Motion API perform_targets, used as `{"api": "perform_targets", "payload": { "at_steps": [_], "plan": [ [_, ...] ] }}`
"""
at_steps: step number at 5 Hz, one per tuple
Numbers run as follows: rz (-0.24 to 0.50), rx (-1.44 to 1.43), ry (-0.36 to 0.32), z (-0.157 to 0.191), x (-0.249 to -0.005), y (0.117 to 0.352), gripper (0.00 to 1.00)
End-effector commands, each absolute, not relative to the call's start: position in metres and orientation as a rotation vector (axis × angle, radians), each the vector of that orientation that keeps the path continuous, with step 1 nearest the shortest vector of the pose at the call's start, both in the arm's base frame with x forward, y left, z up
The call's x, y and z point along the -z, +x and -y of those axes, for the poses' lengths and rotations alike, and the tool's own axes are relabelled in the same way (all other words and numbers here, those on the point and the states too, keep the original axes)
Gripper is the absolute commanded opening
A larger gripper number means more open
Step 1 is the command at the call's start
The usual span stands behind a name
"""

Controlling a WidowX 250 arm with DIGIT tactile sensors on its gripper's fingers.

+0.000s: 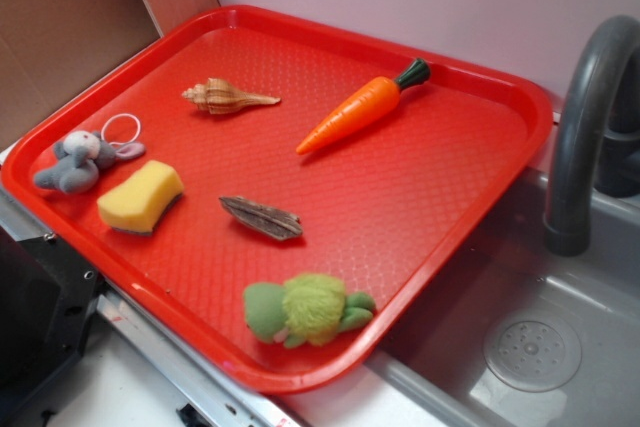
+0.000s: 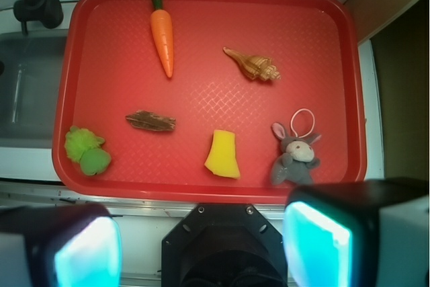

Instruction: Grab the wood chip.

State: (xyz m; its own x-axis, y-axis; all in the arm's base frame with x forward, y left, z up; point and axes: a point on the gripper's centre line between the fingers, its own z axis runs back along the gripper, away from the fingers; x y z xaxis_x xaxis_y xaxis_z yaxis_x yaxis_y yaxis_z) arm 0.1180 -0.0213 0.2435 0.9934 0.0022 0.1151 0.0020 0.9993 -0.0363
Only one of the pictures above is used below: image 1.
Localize red plastic tray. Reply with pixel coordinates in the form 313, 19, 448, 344
1, 6, 552, 394

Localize orange plastic toy carrot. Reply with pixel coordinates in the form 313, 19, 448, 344
296, 58, 431, 155

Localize green plush turtle toy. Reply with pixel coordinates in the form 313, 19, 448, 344
243, 273, 377, 349

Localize tan spiral seashell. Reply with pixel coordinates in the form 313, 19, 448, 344
181, 78, 281, 115

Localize yellow sponge with scrub pad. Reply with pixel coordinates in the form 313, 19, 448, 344
97, 160, 184, 235

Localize grey plastic sink basin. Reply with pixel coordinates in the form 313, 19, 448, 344
369, 170, 639, 426

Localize grey plush mouse toy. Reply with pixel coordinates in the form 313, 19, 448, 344
32, 113, 146, 195

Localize grey curved faucet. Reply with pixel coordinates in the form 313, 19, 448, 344
544, 15, 639, 256

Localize brown cardboard panel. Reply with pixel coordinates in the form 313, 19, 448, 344
1, 0, 219, 148

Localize black metal bracket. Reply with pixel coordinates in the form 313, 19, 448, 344
1, 230, 103, 426

